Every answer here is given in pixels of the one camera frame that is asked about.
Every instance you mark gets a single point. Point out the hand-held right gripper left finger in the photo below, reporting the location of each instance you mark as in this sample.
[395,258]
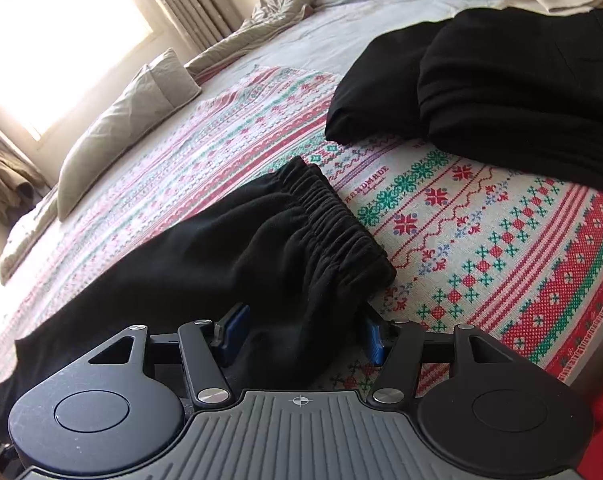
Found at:
[234,334]

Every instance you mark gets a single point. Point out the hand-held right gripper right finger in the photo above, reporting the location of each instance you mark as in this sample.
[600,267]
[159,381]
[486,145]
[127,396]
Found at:
[375,342]

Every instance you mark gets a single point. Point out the black pants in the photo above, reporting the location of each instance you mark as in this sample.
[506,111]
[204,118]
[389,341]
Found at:
[261,260]

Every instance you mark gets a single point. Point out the patterned knit-print blanket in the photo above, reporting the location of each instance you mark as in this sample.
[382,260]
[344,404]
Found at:
[481,240]

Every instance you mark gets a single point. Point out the grey pillow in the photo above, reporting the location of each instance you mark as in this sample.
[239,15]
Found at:
[126,125]

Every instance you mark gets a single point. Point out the hanging khaki jacket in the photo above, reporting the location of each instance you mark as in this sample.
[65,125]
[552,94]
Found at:
[8,180]

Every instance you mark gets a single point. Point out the grey bed sheet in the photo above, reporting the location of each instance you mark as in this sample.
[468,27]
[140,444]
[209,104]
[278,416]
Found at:
[341,30]

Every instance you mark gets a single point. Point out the bright window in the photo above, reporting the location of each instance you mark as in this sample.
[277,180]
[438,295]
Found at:
[56,40]

